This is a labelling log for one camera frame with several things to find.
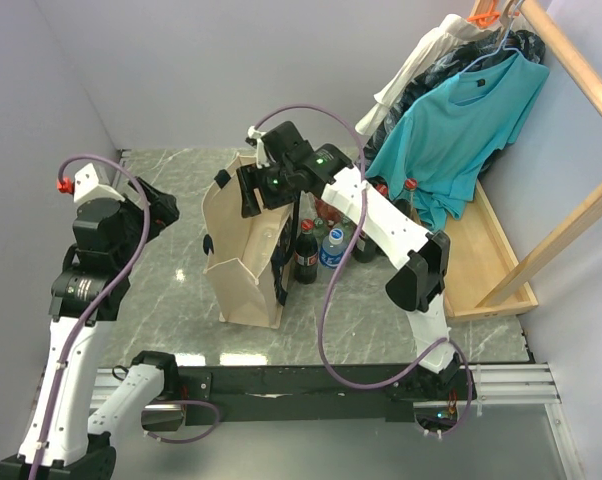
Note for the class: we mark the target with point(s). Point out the red plaid folded cloth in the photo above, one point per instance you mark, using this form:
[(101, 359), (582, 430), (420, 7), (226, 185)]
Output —
[(330, 215)]

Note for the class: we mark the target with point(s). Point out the cola bottle red cap front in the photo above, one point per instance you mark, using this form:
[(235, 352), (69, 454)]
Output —
[(365, 249)]

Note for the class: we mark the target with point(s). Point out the Pocari bottle blue cap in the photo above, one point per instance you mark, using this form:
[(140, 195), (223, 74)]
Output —
[(264, 237), (332, 249)]

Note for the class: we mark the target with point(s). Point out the clear green-capped glass bottle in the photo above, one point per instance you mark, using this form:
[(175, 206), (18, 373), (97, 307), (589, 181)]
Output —
[(321, 229)]

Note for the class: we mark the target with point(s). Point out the turquoise t-shirt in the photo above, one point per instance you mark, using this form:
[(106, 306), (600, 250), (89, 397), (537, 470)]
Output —
[(444, 139)]

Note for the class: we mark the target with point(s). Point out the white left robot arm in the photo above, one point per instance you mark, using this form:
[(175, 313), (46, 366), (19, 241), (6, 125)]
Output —
[(66, 439)]

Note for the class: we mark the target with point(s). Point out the wooden clothes rack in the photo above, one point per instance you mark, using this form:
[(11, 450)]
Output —
[(532, 238)]

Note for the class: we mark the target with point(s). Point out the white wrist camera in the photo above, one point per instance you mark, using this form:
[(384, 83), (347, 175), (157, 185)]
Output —
[(255, 138), (89, 183)]

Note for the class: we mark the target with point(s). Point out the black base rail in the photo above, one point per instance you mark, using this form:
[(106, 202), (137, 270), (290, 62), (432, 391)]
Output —
[(290, 393)]

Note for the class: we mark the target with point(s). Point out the orange hanger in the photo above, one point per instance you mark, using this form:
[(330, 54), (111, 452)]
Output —
[(484, 13)]

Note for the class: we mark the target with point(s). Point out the dark floral shirt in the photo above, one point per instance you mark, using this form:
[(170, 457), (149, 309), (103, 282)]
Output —
[(528, 43)]

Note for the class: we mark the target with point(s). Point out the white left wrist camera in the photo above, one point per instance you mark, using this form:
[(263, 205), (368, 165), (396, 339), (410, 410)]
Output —
[(89, 183)]

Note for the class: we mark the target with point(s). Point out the beige canvas tote bag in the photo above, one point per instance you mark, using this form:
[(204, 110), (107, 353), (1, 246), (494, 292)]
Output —
[(250, 286)]

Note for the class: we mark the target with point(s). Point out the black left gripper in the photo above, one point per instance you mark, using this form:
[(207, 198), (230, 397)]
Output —
[(163, 210)]

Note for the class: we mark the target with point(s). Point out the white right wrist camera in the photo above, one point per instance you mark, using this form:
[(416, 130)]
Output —
[(255, 138)]

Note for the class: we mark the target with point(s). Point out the light blue hanger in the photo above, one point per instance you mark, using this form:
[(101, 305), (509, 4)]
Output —
[(507, 18)]

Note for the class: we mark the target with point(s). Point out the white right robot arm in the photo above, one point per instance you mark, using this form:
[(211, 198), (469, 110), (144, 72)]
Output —
[(419, 256)]

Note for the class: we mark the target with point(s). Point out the white garment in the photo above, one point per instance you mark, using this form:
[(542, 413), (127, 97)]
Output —
[(453, 31)]

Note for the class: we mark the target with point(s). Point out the cola bottle red cap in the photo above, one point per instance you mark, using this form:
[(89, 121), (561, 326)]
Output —
[(306, 254), (365, 249), (405, 203)]

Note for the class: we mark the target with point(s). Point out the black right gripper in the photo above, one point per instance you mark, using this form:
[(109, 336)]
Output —
[(250, 179)]

